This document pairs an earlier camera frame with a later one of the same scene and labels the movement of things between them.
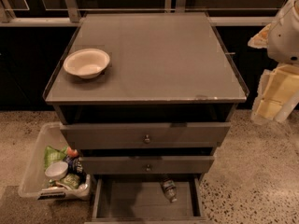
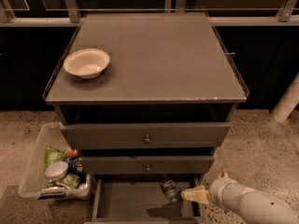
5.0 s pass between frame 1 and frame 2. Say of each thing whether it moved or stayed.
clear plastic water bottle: stayed
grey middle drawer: stayed
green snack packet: stayed
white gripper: moved
